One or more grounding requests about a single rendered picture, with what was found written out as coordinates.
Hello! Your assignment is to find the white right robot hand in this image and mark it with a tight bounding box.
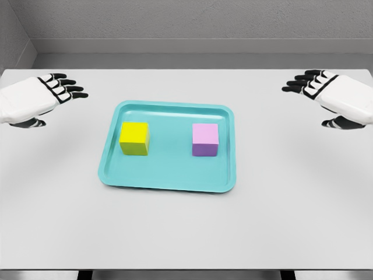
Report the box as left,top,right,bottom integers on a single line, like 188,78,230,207
281,69,373,129

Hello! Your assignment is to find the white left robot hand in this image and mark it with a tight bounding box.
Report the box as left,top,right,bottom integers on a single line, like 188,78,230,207
0,72,89,128

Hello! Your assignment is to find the yellow cube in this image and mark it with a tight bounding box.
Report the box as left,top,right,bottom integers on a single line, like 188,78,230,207
119,121,150,156

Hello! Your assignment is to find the pink purple cube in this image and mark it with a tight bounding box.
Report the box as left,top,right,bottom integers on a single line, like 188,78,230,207
191,122,220,158

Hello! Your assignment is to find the teal rectangular tray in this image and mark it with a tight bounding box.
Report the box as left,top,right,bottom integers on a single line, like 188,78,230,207
97,100,237,195

